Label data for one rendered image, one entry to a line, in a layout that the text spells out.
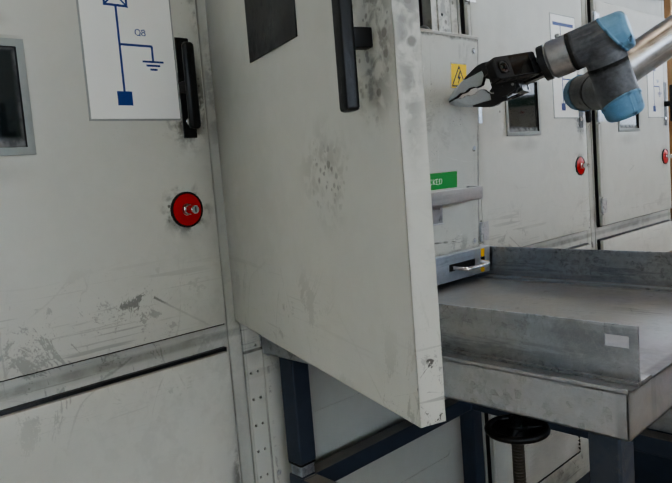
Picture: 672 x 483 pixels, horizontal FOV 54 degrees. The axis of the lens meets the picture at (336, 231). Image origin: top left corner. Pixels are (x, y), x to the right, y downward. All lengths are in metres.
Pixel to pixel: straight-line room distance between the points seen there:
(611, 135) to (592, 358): 1.61
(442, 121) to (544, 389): 0.72
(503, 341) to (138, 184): 0.60
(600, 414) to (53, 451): 0.75
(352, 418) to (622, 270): 0.63
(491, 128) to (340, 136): 1.08
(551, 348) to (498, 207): 0.95
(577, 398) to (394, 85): 0.44
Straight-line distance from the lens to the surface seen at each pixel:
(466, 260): 1.49
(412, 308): 0.63
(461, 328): 0.95
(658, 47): 1.53
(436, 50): 1.41
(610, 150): 2.39
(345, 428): 1.44
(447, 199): 1.37
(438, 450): 1.70
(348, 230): 0.73
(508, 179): 1.83
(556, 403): 0.86
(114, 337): 1.08
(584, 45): 1.35
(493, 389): 0.91
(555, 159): 2.06
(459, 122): 1.46
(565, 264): 1.48
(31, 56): 1.04
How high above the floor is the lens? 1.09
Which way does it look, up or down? 5 degrees down
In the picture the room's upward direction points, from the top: 5 degrees counter-clockwise
